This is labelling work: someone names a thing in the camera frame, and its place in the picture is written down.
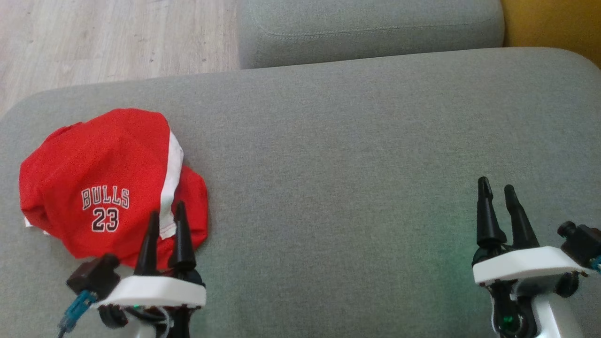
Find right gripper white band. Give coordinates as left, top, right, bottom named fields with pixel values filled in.
left=473, top=177, right=585, bottom=338

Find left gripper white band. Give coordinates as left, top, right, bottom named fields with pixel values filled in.
left=96, top=202, right=207, bottom=338

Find red shorts white side stripe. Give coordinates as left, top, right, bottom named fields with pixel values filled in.
left=19, top=108, right=185, bottom=260

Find grey sofa cushion with seam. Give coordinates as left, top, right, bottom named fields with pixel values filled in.
left=239, top=0, right=505, bottom=69

